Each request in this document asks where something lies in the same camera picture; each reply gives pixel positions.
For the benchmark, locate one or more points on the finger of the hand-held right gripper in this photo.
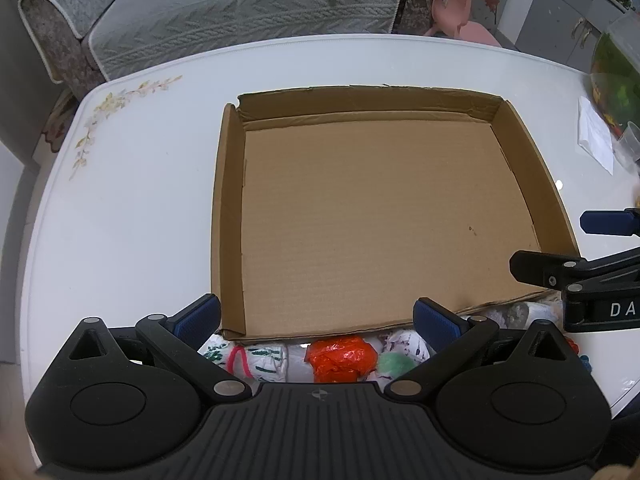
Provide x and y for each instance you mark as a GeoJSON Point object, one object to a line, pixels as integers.
{"type": "Point", "coordinates": [545, 270]}
{"type": "Point", "coordinates": [605, 222]}

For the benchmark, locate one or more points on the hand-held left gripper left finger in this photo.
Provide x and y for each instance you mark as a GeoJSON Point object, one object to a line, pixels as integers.
{"type": "Point", "coordinates": [197, 317]}

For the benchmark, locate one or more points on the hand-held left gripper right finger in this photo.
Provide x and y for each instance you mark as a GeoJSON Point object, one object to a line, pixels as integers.
{"type": "Point", "coordinates": [437, 322]}

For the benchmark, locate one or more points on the white bundle mint green band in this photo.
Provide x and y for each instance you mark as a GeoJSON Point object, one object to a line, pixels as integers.
{"type": "Point", "coordinates": [400, 355]}

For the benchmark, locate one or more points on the white green print sock bundle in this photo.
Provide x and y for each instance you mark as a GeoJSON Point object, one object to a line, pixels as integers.
{"type": "Point", "coordinates": [255, 362]}

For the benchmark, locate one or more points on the plain orange plastic bundle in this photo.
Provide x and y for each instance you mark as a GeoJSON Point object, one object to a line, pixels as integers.
{"type": "Point", "coordinates": [340, 360]}

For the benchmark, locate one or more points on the brown cardboard box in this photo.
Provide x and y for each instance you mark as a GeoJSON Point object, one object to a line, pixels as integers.
{"type": "Point", "coordinates": [375, 200]}

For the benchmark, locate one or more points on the clear plastic cup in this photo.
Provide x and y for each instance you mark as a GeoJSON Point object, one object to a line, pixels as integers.
{"type": "Point", "coordinates": [629, 147]}

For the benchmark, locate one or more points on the white paper sheet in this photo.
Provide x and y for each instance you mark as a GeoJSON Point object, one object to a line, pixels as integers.
{"type": "Point", "coordinates": [595, 135]}

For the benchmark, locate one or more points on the glass fish tank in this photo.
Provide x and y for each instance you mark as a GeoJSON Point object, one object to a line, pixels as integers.
{"type": "Point", "coordinates": [617, 70]}

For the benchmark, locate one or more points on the grey cabinet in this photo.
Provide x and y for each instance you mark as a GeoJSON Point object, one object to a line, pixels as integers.
{"type": "Point", "coordinates": [555, 5]}

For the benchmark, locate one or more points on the patterned floor rug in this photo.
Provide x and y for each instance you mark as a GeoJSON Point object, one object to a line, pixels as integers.
{"type": "Point", "coordinates": [60, 120]}

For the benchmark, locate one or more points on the pink plastic chair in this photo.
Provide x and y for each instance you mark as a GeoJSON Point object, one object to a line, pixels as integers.
{"type": "Point", "coordinates": [452, 5]}

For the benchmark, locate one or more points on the grey quilted sofa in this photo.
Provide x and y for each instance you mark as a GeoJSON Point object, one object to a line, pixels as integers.
{"type": "Point", "coordinates": [200, 20]}

